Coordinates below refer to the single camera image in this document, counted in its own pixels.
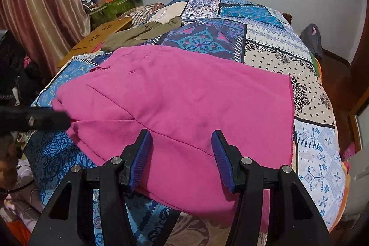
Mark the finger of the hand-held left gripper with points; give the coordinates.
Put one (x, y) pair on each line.
(43, 118)

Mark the pink pants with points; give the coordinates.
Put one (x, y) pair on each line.
(178, 116)

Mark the patchwork printed blanket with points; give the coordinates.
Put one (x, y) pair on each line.
(259, 61)

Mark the striped maroon curtain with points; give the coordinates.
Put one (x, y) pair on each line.
(37, 4)

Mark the dark grey bag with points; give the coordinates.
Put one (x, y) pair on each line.
(312, 38)

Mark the striped beige cloth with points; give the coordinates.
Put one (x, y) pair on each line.
(147, 11)

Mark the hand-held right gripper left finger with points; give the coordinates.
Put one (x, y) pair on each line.
(141, 156)

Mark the olive green garment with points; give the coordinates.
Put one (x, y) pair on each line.
(135, 34)

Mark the wooden folding table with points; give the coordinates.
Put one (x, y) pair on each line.
(95, 37)

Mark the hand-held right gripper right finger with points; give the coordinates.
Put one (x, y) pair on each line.
(220, 156)

